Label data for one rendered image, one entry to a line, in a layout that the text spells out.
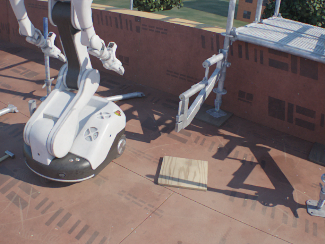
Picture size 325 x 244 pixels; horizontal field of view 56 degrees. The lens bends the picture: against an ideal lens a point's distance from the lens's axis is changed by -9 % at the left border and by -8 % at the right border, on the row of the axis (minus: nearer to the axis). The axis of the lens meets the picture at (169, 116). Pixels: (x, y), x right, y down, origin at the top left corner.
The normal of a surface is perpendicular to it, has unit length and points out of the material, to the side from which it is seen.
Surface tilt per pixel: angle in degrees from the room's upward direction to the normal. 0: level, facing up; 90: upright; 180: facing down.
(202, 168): 0
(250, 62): 90
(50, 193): 0
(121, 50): 90
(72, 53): 110
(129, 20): 90
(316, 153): 0
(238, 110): 90
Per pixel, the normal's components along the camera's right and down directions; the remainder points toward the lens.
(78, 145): -0.18, -0.46
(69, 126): 0.92, 0.26
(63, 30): -0.40, 0.67
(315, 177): 0.08, -0.88
